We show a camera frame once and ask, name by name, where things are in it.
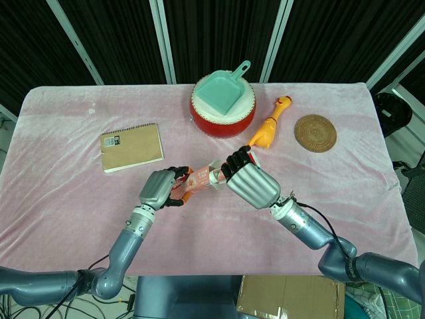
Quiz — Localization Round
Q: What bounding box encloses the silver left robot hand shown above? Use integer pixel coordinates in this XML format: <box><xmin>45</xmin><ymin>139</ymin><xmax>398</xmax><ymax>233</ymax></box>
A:
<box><xmin>138</xmin><ymin>165</ymin><xmax>194</xmax><ymax>211</ymax></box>

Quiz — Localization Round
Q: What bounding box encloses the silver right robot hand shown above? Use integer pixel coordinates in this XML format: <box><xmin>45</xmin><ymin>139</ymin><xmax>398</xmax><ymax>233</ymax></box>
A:
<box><xmin>220</xmin><ymin>147</ymin><xmax>282</xmax><ymax>210</ymax></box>

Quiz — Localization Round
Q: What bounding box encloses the pink cardboard box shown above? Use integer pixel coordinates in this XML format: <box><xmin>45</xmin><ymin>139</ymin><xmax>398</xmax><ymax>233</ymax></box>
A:
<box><xmin>169</xmin><ymin>158</ymin><xmax>230</xmax><ymax>200</ymax></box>

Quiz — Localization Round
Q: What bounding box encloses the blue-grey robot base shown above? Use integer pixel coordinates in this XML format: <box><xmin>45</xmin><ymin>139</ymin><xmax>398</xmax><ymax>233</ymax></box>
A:
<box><xmin>131</xmin><ymin>275</ymin><xmax>246</xmax><ymax>319</ymax></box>

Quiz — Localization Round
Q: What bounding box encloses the brown cardboard box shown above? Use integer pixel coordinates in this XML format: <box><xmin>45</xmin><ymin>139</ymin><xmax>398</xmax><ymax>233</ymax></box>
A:
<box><xmin>236</xmin><ymin>274</ymin><xmax>346</xmax><ymax>319</ymax></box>

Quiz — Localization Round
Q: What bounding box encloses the brown spiral notebook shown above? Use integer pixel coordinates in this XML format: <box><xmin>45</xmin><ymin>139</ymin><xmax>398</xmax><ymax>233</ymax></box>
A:
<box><xmin>100</xmin><ymin>123</ymin><xmax>165</xmax><ymax>174</ymax></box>

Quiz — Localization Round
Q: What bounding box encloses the pink velvet tablecloth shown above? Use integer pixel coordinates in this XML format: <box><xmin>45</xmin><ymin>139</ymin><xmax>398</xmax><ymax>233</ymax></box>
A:
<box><xmin>0</xmin><ymin>82</ymin><xmax>418</xmax><ymax>277</ymax></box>

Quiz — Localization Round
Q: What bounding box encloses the yellow rubber chicken toy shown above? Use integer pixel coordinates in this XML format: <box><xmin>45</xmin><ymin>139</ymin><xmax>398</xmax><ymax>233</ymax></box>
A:
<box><xmin>247</xmin><ymin>95</ymin><xmax>294</xmax><ymax>150</ymax></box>

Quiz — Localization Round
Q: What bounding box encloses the red drum with white top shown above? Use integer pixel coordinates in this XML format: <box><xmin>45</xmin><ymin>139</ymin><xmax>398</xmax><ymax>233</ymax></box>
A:
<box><xmin>189</xmin><ymin>70</ymin><xmax>257</xmax><ymax>138</ymax></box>

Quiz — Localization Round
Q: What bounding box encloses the round woven rattan coaster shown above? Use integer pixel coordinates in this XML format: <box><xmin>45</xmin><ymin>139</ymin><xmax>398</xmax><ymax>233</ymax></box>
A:
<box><xmin>294</xmin><ymin>114</ymin><xmax>338</xmax><ymax>153</ymax></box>

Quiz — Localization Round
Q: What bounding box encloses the teal plastic scoop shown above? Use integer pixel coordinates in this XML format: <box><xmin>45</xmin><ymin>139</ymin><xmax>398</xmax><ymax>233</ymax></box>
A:
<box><xmin>193</xmin><ymin>60</ymin><xmax>252</xmax><ymax>117</ymax></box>

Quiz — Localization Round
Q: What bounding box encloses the black round stool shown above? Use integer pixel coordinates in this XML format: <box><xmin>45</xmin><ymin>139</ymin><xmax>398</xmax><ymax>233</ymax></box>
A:
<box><xmin>373</xmin><ymin>92</ymin><xmax>414</xmax><ymax>137</ymax></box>

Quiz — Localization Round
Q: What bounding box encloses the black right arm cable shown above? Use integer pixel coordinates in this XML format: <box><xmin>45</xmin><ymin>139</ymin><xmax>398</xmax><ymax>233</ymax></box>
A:
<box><xmin>292</xmin><ymin>199</ymin><xmax>353</xmax><ymax>260</ymax></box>

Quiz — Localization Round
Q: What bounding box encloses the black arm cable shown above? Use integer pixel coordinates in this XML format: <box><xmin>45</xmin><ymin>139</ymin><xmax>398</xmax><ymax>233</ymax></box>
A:
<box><xmin>292</xmin><ymin>199</ymin><xmax>353</xmax><ymax>260</ymax></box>
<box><xmin>39</xmin><ymin>254</ymin><xmax>112</xmax><ymax>319</ymax></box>

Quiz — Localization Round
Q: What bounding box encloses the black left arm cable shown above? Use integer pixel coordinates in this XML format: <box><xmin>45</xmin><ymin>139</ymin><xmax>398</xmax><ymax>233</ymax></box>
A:
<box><xmin>39</xmin><ymin>254</ymin><xmax>112</xmax><ymax>319</ymax></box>

